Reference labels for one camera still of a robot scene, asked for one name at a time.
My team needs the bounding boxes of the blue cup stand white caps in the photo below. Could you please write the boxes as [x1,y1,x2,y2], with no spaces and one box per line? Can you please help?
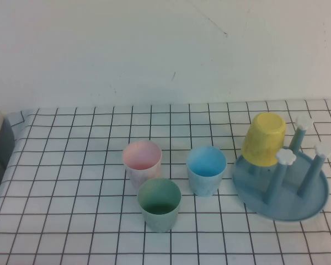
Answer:
[231,114,331,222]

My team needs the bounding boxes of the pink plastic cup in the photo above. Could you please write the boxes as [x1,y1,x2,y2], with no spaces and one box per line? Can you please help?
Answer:
[122,140,163,190]

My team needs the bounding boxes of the blue plastic cup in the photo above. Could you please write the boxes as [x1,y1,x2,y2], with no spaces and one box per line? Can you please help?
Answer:
[186,146,228,197]

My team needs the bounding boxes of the yellow plastic cup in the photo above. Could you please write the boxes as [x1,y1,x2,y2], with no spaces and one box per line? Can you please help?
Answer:
[241,112,287,167]

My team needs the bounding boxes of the white black checked tablecloth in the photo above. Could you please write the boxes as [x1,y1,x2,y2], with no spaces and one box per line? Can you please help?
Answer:
[0,98,331,265]

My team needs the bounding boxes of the green plastic cup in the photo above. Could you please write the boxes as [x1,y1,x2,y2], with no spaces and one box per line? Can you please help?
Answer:
[137,178,182,233]

